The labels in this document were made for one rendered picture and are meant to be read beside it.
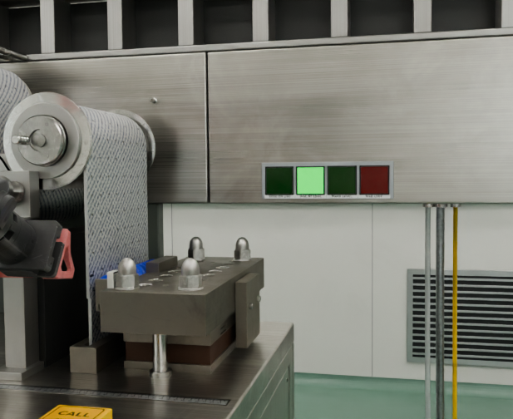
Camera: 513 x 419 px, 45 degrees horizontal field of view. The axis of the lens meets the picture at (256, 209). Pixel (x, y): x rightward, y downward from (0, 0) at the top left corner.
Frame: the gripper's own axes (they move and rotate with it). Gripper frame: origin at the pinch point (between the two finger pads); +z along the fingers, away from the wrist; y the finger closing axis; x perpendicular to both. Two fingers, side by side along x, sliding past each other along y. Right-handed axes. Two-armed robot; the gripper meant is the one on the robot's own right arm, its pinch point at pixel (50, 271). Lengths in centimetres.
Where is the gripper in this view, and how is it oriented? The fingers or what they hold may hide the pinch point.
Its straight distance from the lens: 89.7
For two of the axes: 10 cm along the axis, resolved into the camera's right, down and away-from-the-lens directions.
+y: 9.8, 0.1, -2.2
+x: 1.0, -8.9, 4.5
